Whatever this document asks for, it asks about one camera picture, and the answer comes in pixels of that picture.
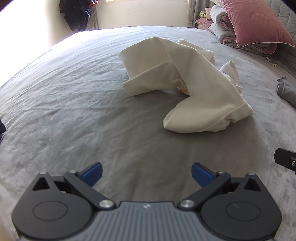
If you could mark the green patterned soft toy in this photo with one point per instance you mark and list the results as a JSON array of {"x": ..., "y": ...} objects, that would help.
[{"x": 202, "y": 14}]

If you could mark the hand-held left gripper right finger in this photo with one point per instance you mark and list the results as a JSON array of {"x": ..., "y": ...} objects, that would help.
[{"x": 200, "y": 173}]

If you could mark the dark hanging jackets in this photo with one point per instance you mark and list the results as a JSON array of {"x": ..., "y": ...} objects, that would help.
[{"x": 76, "y": 14}]

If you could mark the grey star print curtain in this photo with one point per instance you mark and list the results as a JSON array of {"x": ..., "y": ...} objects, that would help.
[
  {"x": 198, "y": 7},
  {"x": 93, "y": 22}
]

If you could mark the small beige scrunchie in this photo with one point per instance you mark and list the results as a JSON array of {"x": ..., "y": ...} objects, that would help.
[{"x": 271, "y": 61}]

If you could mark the grey quilted headboard cover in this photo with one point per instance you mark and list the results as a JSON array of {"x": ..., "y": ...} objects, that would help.
[{"x": 286, "y": 11}]

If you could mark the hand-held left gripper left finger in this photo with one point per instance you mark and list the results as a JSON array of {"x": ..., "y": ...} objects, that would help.
[{"x": 92, "y": 173}]

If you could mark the white bear print t-shirt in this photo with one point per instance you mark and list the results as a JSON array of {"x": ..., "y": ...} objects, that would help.
[{"x": 185, "y": 69}]

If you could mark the small pink pillow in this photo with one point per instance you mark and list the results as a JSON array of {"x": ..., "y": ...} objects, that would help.
[{"x": 203, "y": 23}]

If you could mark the pink velvet pillow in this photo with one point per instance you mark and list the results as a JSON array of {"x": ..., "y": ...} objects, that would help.
[{"x": 254, "y": 23}]

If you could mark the grey knit sweater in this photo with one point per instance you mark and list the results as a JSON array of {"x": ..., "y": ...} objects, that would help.
[{"x": 288, "y": 91}]

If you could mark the folded grey pink quilt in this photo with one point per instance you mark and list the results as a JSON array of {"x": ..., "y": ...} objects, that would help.
[{"x": 222, "y": 30}]

